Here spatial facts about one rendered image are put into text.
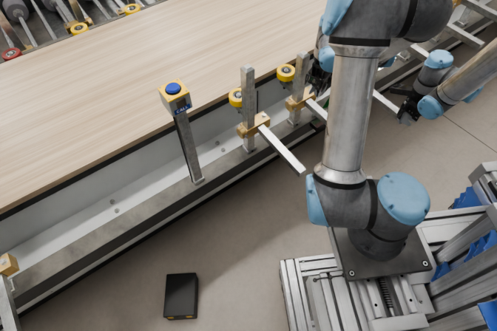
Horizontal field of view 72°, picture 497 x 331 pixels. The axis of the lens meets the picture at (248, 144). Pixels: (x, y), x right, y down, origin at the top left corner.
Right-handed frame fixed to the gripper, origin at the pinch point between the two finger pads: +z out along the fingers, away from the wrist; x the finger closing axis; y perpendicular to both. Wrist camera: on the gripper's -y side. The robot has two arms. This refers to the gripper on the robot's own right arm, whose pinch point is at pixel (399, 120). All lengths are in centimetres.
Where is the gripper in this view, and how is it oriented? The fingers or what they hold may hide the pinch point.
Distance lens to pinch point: 155.1
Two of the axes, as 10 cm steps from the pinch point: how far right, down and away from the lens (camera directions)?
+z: 0.1, 5.8, 8.1
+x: 8.2, -4.8, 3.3
